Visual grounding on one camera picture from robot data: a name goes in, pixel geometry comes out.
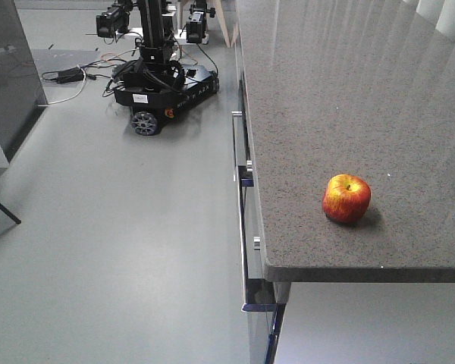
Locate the red yellow apple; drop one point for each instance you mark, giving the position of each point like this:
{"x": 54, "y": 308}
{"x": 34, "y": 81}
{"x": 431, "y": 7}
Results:
{"x": 346, "y": 198}

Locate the black wheeled mobile robot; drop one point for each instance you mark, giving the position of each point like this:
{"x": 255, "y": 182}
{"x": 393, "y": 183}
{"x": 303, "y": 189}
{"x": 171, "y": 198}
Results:
{"x": 155, "y": 86}

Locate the grey stone kitchen counter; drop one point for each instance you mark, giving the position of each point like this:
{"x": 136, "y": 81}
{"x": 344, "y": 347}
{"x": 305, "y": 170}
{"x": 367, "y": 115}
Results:
{"x": 365, "y": 88}

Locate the wooden stand legs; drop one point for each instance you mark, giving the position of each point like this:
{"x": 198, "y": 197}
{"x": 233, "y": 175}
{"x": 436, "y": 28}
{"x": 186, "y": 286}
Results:
{"x": 225, "y": 20}

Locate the dark grey cabinet panel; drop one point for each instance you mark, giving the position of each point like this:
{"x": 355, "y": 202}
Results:
{"x": 21, "y": 92}

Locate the black power adapter with cable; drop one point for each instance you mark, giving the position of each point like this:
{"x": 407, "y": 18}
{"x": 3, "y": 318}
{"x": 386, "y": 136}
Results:
{"x": 70, "y": 75}

